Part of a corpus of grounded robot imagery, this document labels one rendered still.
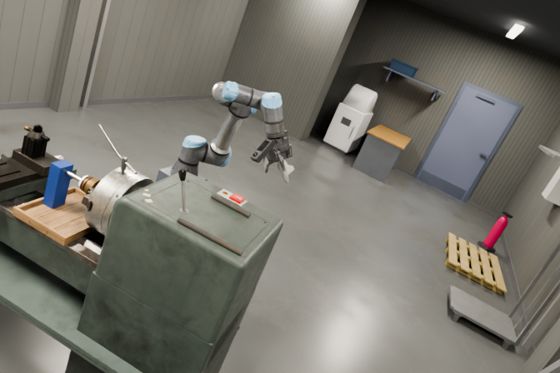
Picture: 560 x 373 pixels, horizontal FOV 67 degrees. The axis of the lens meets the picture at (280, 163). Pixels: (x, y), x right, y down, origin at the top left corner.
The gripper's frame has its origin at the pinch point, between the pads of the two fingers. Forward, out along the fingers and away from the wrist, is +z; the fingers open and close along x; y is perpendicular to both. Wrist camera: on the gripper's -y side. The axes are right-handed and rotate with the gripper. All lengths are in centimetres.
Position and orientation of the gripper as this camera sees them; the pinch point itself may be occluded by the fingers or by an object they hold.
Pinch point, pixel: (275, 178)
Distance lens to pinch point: 174.2
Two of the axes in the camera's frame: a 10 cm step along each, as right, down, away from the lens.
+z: 0.9, 9.2, 3.9
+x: -6.1, -2.6, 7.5
